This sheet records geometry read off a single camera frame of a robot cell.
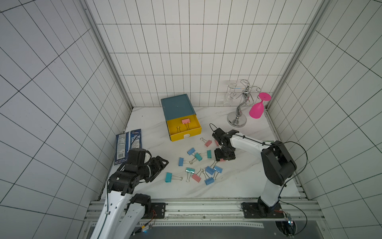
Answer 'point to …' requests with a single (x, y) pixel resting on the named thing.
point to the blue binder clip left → (181, 162)
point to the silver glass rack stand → (236, 119)
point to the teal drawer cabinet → (177, 107)
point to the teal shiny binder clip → (189, 171)
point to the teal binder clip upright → (209, 154)
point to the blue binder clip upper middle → (191, 151)
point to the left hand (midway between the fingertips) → (163, 169)
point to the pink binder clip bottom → (196, 177)
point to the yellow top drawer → (184, 127)
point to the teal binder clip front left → (169, 176)
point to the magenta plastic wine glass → (256, 110)
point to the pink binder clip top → (208, 143)
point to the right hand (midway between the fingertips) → (217, 159)
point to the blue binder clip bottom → (209, 180)
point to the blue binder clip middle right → (218, 169)
